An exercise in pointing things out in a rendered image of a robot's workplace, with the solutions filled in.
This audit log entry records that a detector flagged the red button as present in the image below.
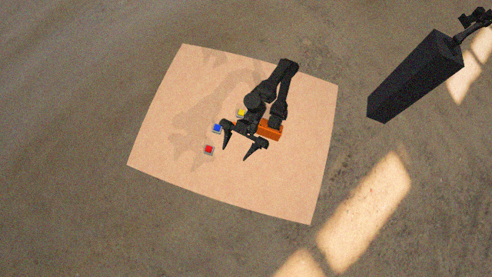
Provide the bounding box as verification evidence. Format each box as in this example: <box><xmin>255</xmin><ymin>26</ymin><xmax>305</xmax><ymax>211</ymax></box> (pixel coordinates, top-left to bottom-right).
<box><xmin>204</xmin><ymin>144</ymin><xmax>214</xmax><ymax>156</ymax></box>

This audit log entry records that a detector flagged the yellow button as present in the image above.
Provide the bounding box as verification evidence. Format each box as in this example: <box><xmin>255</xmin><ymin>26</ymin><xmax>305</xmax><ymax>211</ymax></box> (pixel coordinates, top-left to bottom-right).
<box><xmin>236</xmin><ymin>108</ymin><xmax>247</xmax><ymax>119</ymax></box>

